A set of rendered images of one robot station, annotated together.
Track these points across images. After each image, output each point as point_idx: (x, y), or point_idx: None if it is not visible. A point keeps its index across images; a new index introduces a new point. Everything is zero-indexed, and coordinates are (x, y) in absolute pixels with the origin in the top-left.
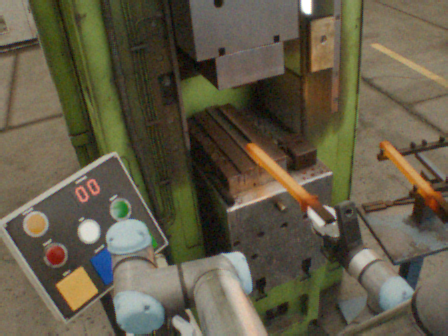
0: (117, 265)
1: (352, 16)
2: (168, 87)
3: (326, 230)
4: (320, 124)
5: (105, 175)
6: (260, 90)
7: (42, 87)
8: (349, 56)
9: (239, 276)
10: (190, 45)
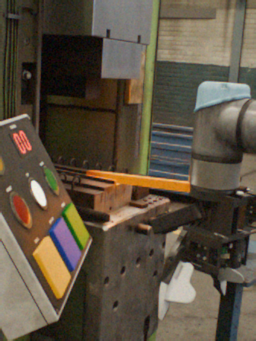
0: (246, 106)
1: (150, 58)
2: (22, 85)
3: (253, 193)
4: (127, 168)
5: (28, 134)
6: None
7: None
8: (146, 99)
9: None
10: (81, 20)
